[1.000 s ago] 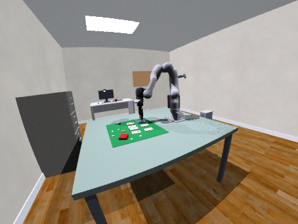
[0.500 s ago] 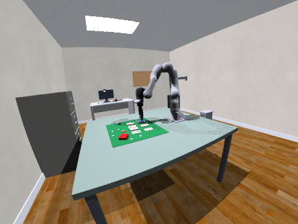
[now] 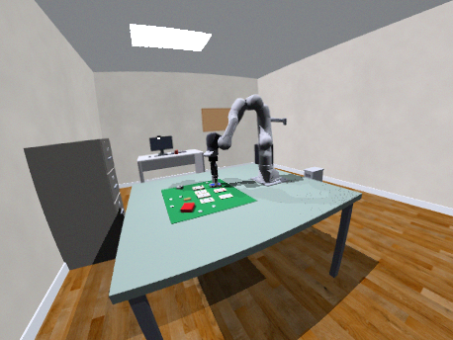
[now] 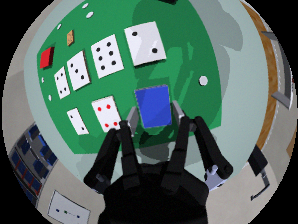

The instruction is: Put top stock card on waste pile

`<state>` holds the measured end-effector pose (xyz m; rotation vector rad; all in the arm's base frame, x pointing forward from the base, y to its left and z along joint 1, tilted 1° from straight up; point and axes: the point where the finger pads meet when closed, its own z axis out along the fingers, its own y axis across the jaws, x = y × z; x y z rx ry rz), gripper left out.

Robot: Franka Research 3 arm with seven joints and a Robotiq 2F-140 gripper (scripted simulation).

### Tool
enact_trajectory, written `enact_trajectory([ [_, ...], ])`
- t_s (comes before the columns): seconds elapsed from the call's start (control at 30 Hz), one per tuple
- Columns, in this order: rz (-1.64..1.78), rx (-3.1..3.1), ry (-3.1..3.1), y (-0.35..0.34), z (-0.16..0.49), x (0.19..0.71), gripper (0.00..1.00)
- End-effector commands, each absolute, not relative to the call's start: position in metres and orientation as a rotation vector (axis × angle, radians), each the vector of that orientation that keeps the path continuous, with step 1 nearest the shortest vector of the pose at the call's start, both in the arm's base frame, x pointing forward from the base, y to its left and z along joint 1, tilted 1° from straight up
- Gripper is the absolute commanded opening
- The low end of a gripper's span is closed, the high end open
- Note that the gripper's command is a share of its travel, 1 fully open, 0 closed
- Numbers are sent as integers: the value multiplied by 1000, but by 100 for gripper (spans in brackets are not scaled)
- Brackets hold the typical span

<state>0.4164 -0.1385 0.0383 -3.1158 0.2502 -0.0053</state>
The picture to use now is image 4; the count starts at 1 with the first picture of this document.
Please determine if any green felt table mat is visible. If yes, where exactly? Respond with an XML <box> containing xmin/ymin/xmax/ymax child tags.
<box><xmin>37</xmin><ymin>0</ymin><xmax>222</xmax><ymax>154</ymax></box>

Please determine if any tan wooden bar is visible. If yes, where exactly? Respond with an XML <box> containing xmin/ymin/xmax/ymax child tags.
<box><xmin>67</xmin><ymin>30</ymin><xmax>74</xmax><ymax>46</ymax></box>

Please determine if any red rectangular tile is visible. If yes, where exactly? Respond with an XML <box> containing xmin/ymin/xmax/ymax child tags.
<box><xmin>40</xmin><ymin>47</ymin><xmax>55</xmax><ymax>69</ymax></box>

